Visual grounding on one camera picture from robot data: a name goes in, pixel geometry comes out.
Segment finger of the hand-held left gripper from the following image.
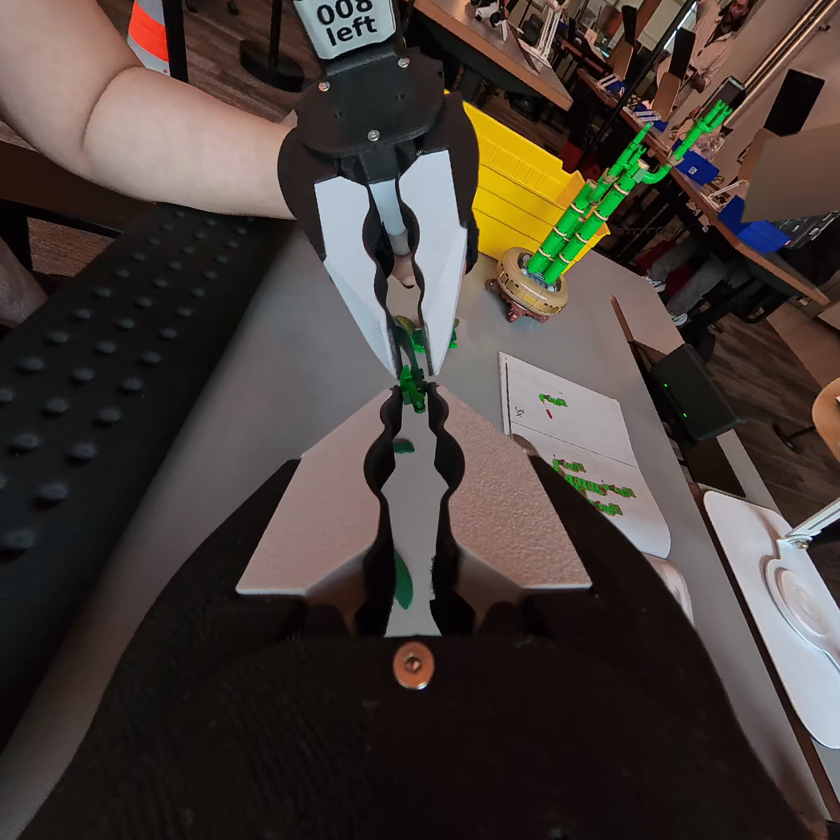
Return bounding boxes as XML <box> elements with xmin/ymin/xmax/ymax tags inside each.
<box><xmin>312</xmin><ymin>176</ymin><xmax>404</xmax><ymax>379</ymax></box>
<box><xmin>396</xmin><ymin>148</ymin><xmax>469</xmax><ymax>378</ymax></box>

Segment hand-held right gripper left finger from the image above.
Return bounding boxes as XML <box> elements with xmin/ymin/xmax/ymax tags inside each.
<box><xmin>235</xmin><ymin>386</ymin><xmax>403</xmax><ymax>636</ymax></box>

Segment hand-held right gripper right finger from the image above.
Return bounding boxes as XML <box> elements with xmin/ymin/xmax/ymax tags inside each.
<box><xmin>428</xmin><ymin>385</ymin><xmax>592</xmax><ymax>634</ymax></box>

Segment small green lego piece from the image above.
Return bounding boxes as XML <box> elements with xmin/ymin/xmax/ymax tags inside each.
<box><xmin>396</xmin><ymin>364</ymin><xmax>431</xmax><ymax>415</ymax></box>

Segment person's left forearm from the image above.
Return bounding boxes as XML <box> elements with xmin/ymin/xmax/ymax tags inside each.
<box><xmin>0</xmin><ymin>0</ymin><xmax>298</xmax><ymax>222</ymax></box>

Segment green lego bamboo plant model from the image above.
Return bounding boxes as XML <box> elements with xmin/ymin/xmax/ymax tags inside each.
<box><xmin>485</xmin><ymin>98</ymin><xmax>735</xmax><ymax>324</ymax></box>

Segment lego instruction booklet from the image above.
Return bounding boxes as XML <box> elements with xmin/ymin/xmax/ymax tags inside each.
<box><xmin>497</xmin><ymin>350</ymin><xmax>672</xmax><ymax>560</ymax></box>

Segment yellow plastic bin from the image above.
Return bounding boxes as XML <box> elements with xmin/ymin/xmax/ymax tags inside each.
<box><xmin>458</xmin><ymin>100</ymin><xmax>612</xmax><ymax>261</ymax></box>

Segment wooden table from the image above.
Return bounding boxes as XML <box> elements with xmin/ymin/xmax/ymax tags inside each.
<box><xmin>413</xmin><ymin>0</ymin><xmax>576</xmax><ymax>112</ymax></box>

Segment black power box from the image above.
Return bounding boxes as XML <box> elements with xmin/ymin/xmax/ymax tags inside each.
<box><xmin>649</xmin><ymin>343</ymin><xmax>746</xmax><ymax>442</ymax></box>

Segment orange traffic cone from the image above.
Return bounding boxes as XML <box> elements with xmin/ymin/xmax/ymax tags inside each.
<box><xmin>125</xmin><ymin>0</ymin><xmax>173</xmax><ymax>77</ymax></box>

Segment white stand base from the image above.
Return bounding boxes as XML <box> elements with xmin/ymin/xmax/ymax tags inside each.
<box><xmin>703</xmin><ymin>490</ymin><xmax>840</xmax><ymax>766</ymax></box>

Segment black studded mat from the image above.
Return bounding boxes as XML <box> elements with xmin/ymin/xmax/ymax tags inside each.
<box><xmin>0</xmin><ymin>200</ymin><xmax>291</xmax><ymax>757</ymax></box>

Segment wooden workbench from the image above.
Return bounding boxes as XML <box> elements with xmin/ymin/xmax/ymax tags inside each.
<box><xmin>576</xmin><ymin>66</ymin><xmax>832</xmax><ymax>307</ymax></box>

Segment wooden sign board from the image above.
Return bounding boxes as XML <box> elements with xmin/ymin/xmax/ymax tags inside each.
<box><xmin>811</xmin><ymin>377</ymin><xmax>840</xmax><ymax>462</ymax></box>

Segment black rectangular panel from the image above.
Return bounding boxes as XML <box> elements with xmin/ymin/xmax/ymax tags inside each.
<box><xmin>764</xmin><ymin>68</ymin><xmax>827</xmax><ymax>138</ymax></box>

